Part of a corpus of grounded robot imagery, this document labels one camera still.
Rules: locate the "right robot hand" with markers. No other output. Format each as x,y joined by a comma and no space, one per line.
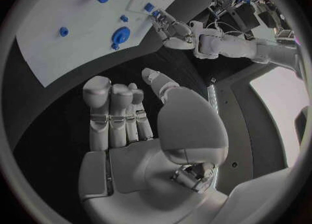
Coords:
146,169

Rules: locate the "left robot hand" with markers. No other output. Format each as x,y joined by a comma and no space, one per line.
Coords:
179,31

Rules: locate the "blue plug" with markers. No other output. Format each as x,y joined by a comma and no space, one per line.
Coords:
155,13

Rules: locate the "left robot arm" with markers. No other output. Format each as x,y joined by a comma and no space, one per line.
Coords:
231,46

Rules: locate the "white task board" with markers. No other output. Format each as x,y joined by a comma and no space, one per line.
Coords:
73,56

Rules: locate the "blue short cylinder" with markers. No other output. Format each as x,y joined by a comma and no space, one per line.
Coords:
149,7

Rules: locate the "blue peg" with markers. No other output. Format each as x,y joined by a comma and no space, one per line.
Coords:
63,31
124,18

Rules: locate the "blue gear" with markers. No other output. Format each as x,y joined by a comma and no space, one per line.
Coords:
121,35

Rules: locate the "cluttered workshop desk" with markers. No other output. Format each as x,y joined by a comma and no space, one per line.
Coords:
246,3

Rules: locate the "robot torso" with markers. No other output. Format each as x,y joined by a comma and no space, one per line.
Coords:
275,111

